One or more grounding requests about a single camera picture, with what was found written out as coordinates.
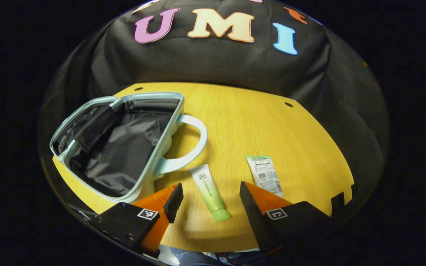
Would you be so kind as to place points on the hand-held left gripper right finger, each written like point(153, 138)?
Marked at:
point(253, 214)

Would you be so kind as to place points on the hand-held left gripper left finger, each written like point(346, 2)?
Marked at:
point(176, 201)

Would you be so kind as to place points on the green skin care tube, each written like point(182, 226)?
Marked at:
point(209, 192)

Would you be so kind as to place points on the white skin care tube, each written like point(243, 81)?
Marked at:
point(264, 173)

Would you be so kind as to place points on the light blue suitcase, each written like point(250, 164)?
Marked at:
point(124, 155)

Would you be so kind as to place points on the person's blue clothing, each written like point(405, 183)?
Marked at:
point(198, 258)

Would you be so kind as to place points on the black backdrop cloth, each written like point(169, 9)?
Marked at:
point(216, 62)

